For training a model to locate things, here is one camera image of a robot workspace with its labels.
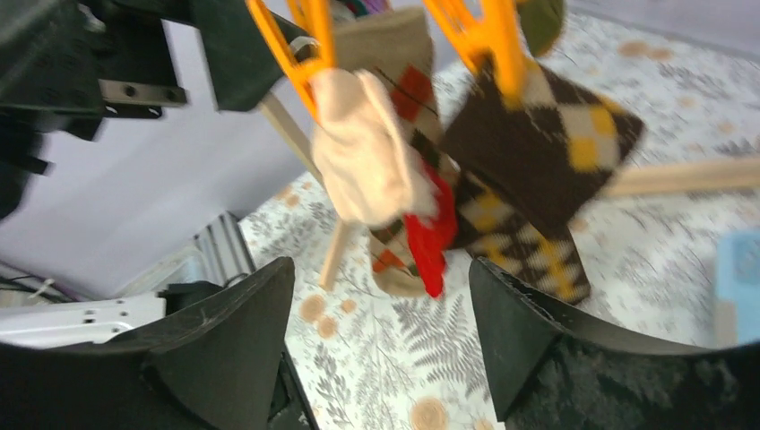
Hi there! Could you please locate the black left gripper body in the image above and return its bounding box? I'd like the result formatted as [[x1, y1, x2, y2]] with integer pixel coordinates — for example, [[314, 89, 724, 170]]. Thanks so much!
[[1, 1, 190, 217]]

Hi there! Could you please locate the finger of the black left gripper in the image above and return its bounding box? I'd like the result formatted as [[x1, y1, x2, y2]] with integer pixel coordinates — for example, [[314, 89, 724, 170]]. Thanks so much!
[[112, 0, 313, 114]]

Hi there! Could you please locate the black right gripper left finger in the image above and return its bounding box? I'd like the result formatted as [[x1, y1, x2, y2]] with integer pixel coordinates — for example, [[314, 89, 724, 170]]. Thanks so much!
[[1, 257, 295, 429]]

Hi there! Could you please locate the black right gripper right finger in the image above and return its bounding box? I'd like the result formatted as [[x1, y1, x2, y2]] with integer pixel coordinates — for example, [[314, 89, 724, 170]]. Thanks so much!
[[469, 259, 759, 429]]

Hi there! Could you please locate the orange clothespin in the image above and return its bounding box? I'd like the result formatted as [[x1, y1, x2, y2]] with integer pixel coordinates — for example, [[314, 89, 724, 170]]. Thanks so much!
[[424, 0, 527, 106], [246, 0, 337, 120]]

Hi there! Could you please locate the red sock with bear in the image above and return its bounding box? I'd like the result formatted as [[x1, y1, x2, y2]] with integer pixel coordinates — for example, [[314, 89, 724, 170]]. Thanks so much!
[[311, 68, 457, 298]]

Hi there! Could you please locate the brown argyle sock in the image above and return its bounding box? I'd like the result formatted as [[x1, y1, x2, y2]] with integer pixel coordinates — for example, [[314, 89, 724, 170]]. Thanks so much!
[[313, 7, 455, 297], [440, 62, 645, 304]]

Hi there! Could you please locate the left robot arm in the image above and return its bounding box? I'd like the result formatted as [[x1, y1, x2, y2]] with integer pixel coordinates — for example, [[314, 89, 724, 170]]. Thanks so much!
[[1, 1, 283, 348]]

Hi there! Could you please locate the light blue plastic basket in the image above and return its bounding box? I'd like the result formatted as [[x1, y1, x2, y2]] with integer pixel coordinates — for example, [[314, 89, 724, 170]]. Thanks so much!
[[713, 228, 759, 348]]

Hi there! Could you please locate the olive orange sock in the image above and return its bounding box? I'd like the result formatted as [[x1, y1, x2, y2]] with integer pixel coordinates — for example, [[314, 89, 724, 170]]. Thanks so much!
[[516, 0, 566, 57]]

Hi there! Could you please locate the wooden drying rack frame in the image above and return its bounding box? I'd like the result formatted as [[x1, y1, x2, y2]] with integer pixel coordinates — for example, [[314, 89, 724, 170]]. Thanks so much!
[[258, 91, 760, 293]]

